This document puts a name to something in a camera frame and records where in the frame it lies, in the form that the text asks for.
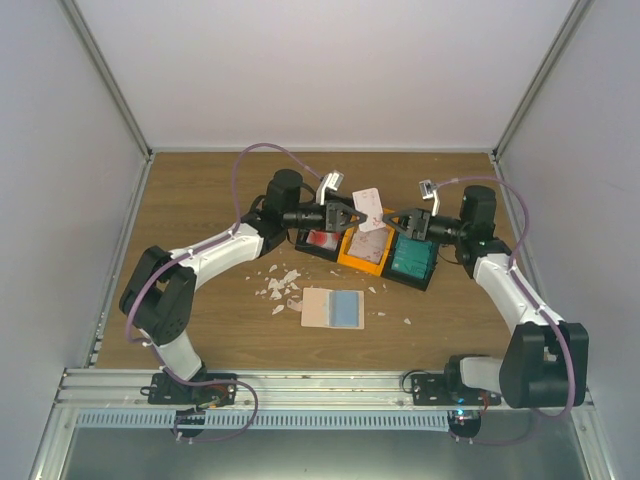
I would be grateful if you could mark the black bin right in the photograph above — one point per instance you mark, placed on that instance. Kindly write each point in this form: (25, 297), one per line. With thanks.
(418, 284)

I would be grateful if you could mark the teal cards stack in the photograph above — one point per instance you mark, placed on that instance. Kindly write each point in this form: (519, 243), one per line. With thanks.
(411, 258)

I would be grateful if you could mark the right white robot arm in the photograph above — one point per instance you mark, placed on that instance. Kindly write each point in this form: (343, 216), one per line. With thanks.
(545, 364)

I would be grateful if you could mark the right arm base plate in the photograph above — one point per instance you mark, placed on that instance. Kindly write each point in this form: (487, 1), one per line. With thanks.
(467, 406)

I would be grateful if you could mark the grey slotted cable duct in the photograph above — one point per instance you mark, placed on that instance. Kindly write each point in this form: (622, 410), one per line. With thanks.
(269, 420)

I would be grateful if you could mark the black bin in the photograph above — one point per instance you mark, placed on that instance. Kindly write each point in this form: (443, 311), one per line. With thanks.
(302, 246)
(418, 284)

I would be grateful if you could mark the white blossom VIP card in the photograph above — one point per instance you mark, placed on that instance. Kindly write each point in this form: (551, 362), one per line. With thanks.
(369, 201)

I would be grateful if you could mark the beige leather card holder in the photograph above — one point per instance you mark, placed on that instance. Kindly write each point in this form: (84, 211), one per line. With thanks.
(330, 309)

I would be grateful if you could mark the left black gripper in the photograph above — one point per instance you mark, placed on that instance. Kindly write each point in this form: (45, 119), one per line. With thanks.
(333, 219)

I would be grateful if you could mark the yellow bin middle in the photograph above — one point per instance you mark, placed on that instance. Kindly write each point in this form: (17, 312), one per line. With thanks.
(361, 265)

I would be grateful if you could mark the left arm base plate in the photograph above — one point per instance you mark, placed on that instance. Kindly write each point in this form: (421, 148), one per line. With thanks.
(192, 401)

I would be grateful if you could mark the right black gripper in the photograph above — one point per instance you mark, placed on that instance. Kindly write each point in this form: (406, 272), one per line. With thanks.
(418, 225)

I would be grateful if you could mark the black bin left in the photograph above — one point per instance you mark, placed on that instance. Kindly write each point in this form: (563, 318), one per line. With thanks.
(302, 246)

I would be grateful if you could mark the red circle cards stack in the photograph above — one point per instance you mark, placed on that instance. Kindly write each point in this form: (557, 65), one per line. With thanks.
(324, 240)

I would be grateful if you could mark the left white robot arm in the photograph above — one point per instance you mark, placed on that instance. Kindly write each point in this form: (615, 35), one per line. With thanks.
(158, 298)

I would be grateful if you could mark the aluminium rail frame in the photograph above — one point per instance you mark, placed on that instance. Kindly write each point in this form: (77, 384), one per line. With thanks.
(512, 444)

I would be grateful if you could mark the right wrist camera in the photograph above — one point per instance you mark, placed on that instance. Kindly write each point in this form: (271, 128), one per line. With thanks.
(429, 192)

